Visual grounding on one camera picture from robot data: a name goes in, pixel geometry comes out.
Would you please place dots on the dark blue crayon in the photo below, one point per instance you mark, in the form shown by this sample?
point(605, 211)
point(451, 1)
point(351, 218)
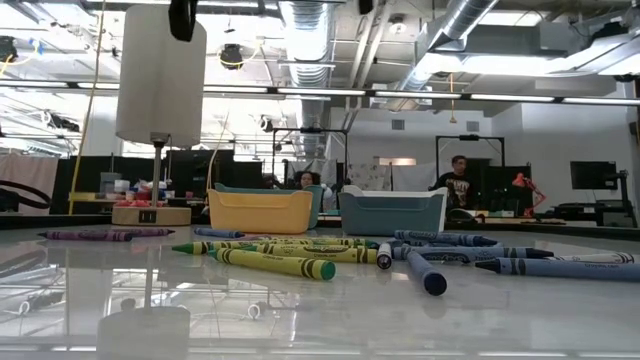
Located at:
point(217, 233)

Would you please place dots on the white shade wooden base lamp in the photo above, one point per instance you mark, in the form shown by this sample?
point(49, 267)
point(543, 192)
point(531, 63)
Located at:
point(161, 75)

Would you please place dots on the pink cloth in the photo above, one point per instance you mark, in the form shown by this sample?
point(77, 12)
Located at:
point(30, 165)

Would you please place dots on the black computer monitor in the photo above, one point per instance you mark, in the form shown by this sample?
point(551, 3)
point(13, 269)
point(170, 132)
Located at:
point(592, 175)

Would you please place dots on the black rig frame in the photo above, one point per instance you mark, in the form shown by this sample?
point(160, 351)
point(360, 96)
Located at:
point(310, 130)
point(470, 137)

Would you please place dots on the black monitor stand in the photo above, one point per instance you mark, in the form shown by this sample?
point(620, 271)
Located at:
point(622, 200)

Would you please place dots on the long ceiling light strip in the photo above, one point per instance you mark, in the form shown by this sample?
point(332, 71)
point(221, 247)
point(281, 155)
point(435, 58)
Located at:
point(500, 97)

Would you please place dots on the teal plastic bin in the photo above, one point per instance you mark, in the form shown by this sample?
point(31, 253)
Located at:
point(318, 205)

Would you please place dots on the white crayon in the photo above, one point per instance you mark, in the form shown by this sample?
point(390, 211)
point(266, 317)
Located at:
point(384, 257)
point(595, 258)

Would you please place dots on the yellow-orange plastic bin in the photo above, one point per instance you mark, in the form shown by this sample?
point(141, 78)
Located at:
point(260, 212)

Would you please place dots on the person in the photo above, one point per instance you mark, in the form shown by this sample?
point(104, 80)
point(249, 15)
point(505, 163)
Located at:
point(457, 185)
point(306, 179)

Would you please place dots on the silver ventilation duct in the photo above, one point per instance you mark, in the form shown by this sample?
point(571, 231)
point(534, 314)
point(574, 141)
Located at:
point(307, 50)
point(465, 20)

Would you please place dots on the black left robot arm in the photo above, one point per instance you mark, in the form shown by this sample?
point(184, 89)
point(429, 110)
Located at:
point(182, 20)

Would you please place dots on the purple crayon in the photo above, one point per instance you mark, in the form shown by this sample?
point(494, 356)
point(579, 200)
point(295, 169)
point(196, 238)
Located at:
point(147, 232)
point(85, 235)

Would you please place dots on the cluttered workbench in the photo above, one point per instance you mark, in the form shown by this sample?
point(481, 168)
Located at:
point(107, 182)

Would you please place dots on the black aluminium table frame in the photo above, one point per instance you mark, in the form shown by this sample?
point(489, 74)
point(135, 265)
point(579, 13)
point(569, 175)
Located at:
point(575, 231)

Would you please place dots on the red desk lamp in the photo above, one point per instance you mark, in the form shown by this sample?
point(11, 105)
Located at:
point(530, 187)

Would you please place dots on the yellow-green crayon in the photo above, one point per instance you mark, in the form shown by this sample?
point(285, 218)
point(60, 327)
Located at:
point(215, 247)
point(320, 243)
point(320, 253)
point(275, 263)

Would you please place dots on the blue-grey plastic bin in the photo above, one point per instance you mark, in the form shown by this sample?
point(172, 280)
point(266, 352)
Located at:
point(390, 217)

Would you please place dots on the black partition panels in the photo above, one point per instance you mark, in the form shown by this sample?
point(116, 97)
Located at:
point(80, 175)

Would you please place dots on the black ceiling camera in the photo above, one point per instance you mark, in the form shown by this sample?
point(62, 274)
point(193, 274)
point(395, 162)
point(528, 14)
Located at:
point(231, 56)

